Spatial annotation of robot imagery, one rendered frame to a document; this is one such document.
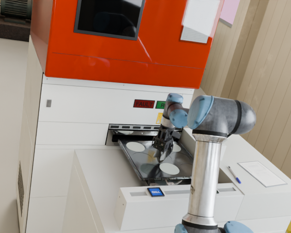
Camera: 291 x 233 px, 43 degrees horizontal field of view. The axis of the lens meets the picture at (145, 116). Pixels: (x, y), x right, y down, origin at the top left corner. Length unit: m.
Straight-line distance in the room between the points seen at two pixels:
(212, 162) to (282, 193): 0.71
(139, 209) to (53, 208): 0.81
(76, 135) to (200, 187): 0.92
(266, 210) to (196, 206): 0.70
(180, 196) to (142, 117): 0.61
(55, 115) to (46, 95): 0.11
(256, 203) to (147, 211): 0.54
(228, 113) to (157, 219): 0.57
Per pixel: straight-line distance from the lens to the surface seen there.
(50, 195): 2.13
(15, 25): 6.98
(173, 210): 1.56
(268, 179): 1.90
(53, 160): 2.00
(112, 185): 1.76
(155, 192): 1.52
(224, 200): 1.67
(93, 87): 1.86
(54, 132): 1.92
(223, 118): 1.21
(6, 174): 3.21
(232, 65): 4.92
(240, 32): 4.83
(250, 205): 1.78
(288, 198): 1.91
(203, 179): 1.21
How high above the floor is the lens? 1.81
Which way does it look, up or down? 23 degrees down
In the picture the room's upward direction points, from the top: 13 degrees clockwise
